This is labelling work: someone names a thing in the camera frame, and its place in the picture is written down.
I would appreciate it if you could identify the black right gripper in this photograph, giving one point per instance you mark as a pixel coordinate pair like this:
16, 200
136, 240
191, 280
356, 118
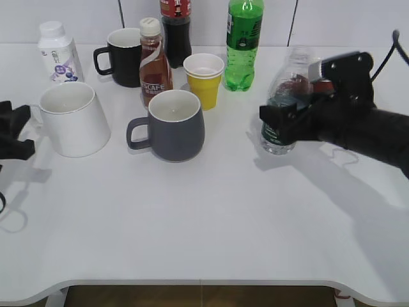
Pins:
322, 117

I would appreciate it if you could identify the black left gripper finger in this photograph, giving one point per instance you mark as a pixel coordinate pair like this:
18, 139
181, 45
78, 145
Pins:
13, 120
15, 149

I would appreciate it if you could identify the clear water bottle green label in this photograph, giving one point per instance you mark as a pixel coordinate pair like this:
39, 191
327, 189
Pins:
291, 86

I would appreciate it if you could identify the white mug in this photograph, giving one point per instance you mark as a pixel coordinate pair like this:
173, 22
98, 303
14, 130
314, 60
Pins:
73, 119

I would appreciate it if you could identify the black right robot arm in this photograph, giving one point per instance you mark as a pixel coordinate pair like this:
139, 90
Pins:
379, 134

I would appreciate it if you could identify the black mug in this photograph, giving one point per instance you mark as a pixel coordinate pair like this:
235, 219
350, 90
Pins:
124, 49

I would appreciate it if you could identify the dark grey mug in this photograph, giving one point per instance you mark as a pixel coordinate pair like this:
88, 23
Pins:
176, 127

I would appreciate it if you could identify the white yogurt drink bottle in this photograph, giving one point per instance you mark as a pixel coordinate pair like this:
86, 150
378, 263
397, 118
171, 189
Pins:
59, 53

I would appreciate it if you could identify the green soda bottle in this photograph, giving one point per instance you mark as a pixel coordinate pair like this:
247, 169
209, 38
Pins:
242, 40

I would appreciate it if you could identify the yellow paper cup stack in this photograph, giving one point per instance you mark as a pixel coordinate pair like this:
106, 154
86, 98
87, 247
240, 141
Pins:
204, 74

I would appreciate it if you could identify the Nescafe coffee bottle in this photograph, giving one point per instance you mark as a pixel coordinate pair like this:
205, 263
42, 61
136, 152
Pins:
154, 71

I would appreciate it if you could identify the cola bottle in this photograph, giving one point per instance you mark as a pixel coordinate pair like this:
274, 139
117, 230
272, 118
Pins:
176, 22

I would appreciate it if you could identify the white table leg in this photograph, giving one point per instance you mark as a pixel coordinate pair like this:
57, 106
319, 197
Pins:
57, 299

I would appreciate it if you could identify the red-white table leg fitting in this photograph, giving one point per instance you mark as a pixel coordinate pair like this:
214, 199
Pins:
343, 299

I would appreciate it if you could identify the red handleless cup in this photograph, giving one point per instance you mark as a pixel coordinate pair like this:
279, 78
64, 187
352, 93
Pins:
323, 86

